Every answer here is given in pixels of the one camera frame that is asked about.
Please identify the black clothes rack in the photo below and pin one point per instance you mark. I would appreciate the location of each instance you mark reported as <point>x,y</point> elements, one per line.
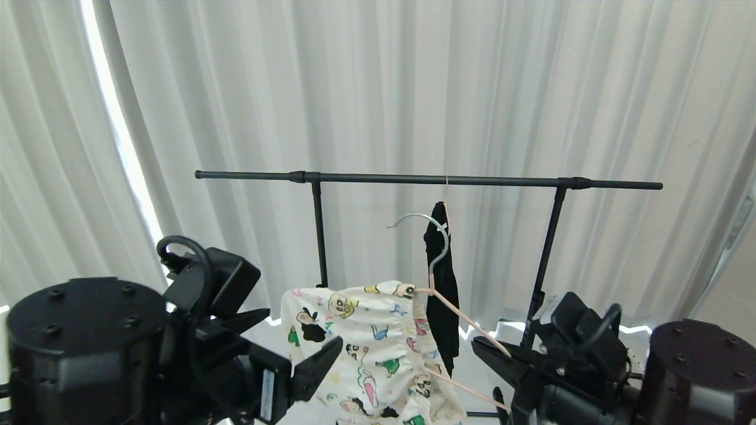
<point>413,179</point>

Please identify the pink clothes hanger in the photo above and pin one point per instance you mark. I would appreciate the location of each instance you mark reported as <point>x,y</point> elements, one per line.
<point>446,189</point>
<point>446,242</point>

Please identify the white curtain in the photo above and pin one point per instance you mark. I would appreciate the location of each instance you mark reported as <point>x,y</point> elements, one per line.
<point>354,77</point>

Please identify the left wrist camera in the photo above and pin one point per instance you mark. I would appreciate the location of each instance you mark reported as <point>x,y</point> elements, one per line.
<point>230,283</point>

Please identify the black shorts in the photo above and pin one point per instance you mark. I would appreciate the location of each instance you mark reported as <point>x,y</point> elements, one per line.
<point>443,319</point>

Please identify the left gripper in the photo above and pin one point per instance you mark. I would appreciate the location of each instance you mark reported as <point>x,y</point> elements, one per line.
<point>236,378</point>

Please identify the cream printed garment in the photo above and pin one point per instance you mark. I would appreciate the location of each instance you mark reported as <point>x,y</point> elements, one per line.
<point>366,330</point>

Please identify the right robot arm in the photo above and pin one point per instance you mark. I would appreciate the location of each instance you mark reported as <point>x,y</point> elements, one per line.
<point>703,378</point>

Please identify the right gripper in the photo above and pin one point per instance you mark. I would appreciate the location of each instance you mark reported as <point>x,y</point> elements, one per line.
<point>567,401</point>

